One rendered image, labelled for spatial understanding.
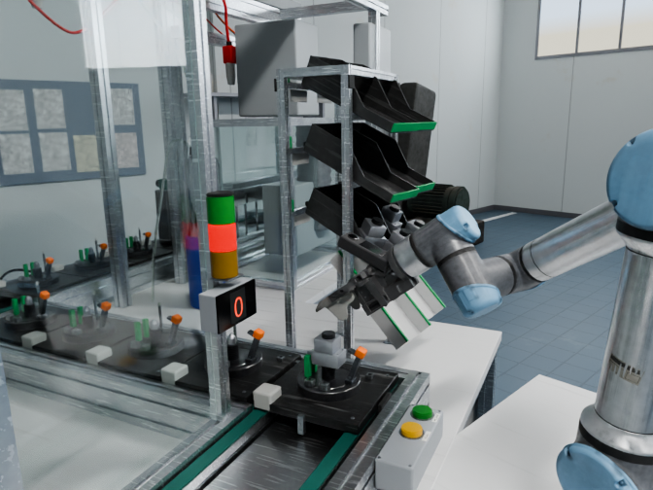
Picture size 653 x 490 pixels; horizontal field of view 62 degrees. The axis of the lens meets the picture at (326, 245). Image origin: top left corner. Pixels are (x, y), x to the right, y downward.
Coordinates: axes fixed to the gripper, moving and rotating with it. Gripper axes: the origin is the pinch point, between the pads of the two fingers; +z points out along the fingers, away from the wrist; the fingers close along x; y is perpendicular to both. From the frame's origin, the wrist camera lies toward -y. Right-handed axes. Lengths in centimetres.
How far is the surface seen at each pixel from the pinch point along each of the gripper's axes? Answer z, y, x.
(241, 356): 29.2, 0.1, 1.3
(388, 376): 2.9, 22.2, 9.3
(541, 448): -17, 51, 12
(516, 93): 15, -100, 842
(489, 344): -1, 39, 63
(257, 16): 30, -130, 137
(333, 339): 2.9, 7.9, -1.0
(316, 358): 8.4, 9.2, -2.2
